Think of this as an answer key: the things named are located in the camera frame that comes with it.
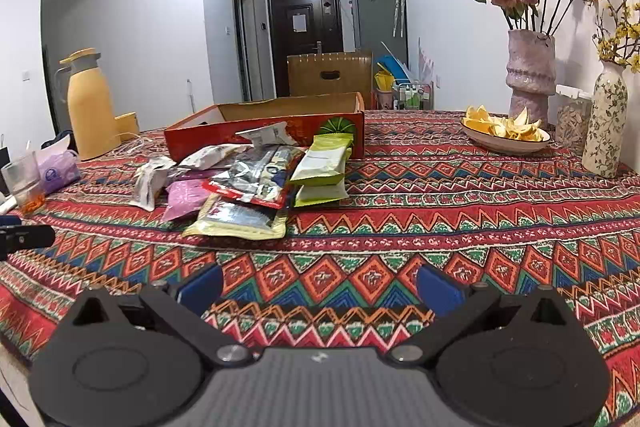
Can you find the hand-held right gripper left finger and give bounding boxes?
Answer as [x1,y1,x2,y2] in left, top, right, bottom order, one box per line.
[67,263,254,367]

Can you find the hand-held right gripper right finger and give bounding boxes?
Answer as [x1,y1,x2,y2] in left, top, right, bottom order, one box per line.
[389,264,572,367]

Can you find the yellow-green snack packet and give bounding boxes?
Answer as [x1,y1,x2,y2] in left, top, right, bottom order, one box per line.
[182,194,289,241]

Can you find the purple snack packet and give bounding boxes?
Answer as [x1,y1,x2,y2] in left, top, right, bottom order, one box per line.
[161,179,211,223]

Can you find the red and silver snack packet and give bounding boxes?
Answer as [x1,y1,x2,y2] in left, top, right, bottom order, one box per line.
[202,147,297,210]

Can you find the small white snack packet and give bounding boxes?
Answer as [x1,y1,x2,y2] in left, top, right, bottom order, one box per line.
[129,157,177,212]

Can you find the green snack packet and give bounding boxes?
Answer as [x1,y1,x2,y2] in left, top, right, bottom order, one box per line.
[294,179,350,208]
[289,132,355,186]

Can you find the red cardboard box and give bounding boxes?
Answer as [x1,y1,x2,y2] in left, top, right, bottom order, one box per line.
[164,92,366,162]

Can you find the clear glass cup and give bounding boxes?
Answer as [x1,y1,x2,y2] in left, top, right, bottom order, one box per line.
[1,152,47,218]

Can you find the purple tissue pack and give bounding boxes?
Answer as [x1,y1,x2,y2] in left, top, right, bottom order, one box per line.
[36,132,82,196]

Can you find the patterned red tablecloth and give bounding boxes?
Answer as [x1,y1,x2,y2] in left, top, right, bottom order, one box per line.
[0,109,640,427]

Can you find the yellow thermos jug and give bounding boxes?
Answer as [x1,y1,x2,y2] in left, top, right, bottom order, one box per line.
[54,48,123,161]

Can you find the bowl of yellow peels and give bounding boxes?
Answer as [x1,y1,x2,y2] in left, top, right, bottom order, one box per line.
[460,119,552,156]

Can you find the rack with bottles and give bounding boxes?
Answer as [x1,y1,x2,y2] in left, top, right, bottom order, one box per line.
[392,79,434,110]

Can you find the clear storage jar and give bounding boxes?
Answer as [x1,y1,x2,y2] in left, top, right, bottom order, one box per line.
[554,84,596,152]

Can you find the blue folder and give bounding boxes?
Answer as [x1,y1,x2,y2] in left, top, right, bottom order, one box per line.
[375,42,409,84]

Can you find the pink ceramic vase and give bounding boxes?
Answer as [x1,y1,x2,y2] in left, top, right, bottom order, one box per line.
[506,29,557,126]

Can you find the brown cardboard box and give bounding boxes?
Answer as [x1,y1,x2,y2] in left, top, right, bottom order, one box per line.
[286,51,374,108]

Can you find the floral patterned vase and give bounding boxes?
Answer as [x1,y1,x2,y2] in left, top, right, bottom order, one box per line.
[581,59,629,180]

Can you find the grey interior door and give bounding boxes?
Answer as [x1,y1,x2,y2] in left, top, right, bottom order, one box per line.
[231,0,254,103]

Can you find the dark entrance door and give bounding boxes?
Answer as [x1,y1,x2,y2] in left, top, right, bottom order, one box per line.
[266,0,345,98]

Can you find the grey refrigerator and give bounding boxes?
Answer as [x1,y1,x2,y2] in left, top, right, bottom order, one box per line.
[350,0,408,74]

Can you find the white folded umbrella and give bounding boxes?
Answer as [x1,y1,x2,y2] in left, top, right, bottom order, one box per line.
[392,0,407,39]

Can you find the yellow flower branches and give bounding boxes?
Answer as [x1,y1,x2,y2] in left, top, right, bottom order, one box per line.
[585,0,640,74]

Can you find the white cable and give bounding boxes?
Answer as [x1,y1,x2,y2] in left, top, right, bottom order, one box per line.
[107,131,168,158]

